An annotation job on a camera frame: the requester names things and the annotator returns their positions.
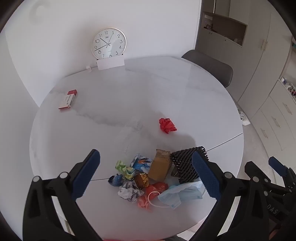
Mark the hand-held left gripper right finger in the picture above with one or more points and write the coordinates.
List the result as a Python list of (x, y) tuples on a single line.
[(205, 176)]

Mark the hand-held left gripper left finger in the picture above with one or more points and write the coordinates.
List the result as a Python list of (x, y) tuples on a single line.
[(85, 176)]

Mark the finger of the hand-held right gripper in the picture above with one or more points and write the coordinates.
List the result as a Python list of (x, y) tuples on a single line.
[(277, 165), (252, 168)]

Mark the black foam mesh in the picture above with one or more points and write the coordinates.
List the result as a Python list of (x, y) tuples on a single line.
[(185, 165)]

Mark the blue face mask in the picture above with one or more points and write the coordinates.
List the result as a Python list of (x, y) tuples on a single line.
[(182, 193)]

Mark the dark blue wrapper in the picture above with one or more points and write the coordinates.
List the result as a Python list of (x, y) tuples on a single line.
[(115, 180)]

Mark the yellow green paper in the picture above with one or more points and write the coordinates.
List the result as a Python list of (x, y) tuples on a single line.
[(123, 169)]

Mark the brown cardboard box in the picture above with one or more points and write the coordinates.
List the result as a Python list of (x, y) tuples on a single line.
[(159, 169)]

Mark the white paper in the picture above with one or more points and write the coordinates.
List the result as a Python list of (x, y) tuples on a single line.
[(129, 192)]

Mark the red plastic bag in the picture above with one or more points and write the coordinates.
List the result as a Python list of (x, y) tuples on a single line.
[(158, 187)]

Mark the brown snack wrapper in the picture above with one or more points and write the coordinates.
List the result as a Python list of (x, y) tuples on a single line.
[(141, 179)]

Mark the colourful blue printed wrapper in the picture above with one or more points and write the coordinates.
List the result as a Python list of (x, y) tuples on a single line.
[(141, 162)]

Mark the pink plastic bag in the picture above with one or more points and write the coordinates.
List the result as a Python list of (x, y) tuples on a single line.
[(144, 202)]

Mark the beige drawer cabinet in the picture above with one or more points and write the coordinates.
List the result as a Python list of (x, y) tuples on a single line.
[(275, 115)]

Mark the white cloth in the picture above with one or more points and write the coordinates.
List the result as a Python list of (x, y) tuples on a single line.
[(244, 118)]

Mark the red crumpled paper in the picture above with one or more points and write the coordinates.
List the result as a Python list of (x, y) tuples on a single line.
[(167, 125)]

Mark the red and white box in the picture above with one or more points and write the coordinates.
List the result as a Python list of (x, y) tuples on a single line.
[(67, 99)]

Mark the bottles on shelf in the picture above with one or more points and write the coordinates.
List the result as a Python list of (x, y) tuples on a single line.
[(290, 87)]

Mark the grey chair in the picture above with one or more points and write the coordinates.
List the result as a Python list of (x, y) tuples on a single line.
[(211, 66)]

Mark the white paper card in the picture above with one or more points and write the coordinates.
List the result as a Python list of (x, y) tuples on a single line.
[(110, 63)]

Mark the beige tall cabinet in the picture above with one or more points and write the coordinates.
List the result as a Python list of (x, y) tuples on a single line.
[(256, 51)]

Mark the round white wall clock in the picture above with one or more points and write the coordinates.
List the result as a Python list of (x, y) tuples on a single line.
[(109, 43)]

